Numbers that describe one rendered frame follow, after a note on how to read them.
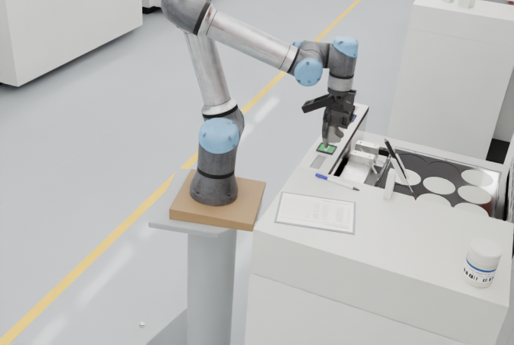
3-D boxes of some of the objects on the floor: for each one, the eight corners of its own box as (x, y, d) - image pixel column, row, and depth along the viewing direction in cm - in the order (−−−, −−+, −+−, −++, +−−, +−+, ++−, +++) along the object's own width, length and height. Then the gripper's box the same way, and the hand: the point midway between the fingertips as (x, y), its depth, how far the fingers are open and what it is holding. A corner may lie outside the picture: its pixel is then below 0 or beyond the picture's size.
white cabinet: (457, 326, 261) (508, 166, 220) (421, 539, 183) (492, 353, 142) (317, 281, 280) (339, 126, 239) (231, 457, 202) (244, 271, 161)
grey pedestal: (95, 408, 214) (75, 224, 173) (136, 319, 252) (128, 151, 211) (234, 434, 209) (247, 251, 168) (255, 340, 247) (270, 170, 206)
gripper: (352, 96, 176) (342, 158, 187) (359, 86, 183) (349, 146, 194) (323, 90, 179) (315, 151, 189) (332, 79, 186) (323, 139, 196)
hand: (324, 143), depth 192 cm, fingers closed
